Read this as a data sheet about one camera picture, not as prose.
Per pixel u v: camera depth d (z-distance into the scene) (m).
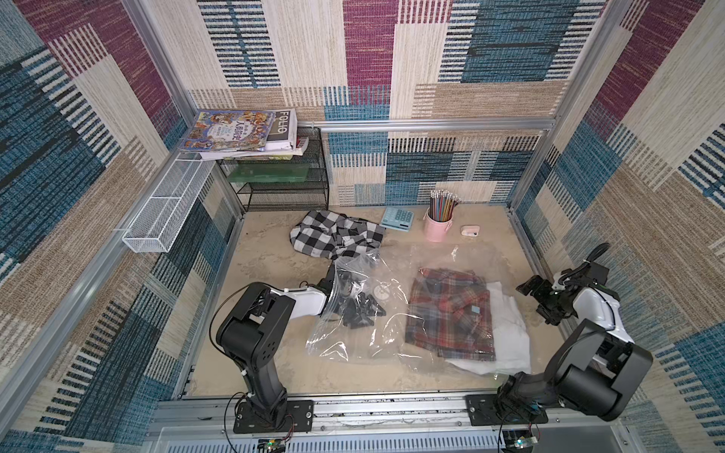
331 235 1.08
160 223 0.71
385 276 0.97
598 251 0.69
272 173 0.97
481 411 0.73
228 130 0.81
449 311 0.89
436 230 1.06
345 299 0.79
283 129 0.82
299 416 0.73
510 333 0.86
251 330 0.49
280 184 1.14
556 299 0.71
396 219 1.15
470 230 1.11
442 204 1.03
